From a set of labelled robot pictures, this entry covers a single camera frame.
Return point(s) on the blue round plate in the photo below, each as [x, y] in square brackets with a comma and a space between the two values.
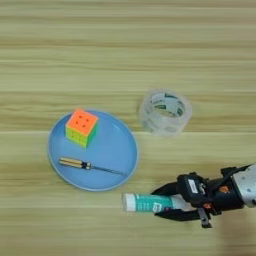
[110, 156]

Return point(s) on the white teal glue stick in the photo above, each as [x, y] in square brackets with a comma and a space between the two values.
[146, 203]

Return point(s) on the clear adhesive tape roll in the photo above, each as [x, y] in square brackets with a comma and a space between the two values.
[150, 116]

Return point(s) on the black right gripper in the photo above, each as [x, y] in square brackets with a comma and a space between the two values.
[228, 198]

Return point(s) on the orange green puzzle cube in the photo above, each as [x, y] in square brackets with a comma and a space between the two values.
[81, 123]

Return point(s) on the small black box white label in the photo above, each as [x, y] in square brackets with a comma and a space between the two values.
[193, 188]

